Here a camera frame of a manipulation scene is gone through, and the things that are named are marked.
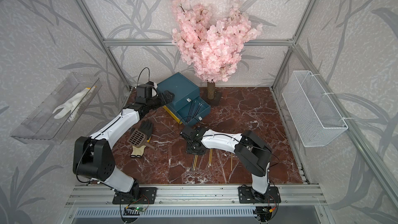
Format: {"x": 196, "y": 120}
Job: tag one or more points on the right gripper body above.
{"x": 188, "y": 149}

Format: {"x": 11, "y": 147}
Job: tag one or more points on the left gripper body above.
{"x": 155, "y": 103}

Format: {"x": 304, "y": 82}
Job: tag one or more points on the teal yellow drawer box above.
{"x": 183, "y": 89}

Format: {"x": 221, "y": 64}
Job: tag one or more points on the teal drawer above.
{"x": 202, "y": 109}

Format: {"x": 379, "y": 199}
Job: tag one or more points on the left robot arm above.
{"x": 93, "y": 156}

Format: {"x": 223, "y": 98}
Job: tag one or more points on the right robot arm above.
{"x": 254, "y": 154}

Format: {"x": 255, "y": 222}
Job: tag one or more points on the dark grey pencil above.
{"x": 191, "y": 111}

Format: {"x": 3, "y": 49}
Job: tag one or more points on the brown slotted spatula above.
{"x": 139, "y": 139}

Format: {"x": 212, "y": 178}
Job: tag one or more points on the pink blossom artificial tree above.
{"x": 212, "y": 48}

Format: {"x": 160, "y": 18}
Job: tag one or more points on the white glove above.
{"x": 72, "y": 106}

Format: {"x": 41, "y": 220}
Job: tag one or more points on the left circuit board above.
{"x": 134, "y": 210}

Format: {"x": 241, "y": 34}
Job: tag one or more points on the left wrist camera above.
{"x": 147, "y": 90}

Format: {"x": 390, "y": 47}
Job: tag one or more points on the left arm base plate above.
{"x": 143, "y": 195}

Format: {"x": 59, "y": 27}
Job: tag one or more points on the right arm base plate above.
{"x": 258, "y": 194}

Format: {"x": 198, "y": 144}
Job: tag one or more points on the clear acrylic wall tray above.
{"x": 51, "y": 122}

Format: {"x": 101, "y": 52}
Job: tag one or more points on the aluminium front rail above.
{"x": 198, "y": 195}

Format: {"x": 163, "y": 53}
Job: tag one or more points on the white wire mesh basket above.
{"x": 317, "y": 120}

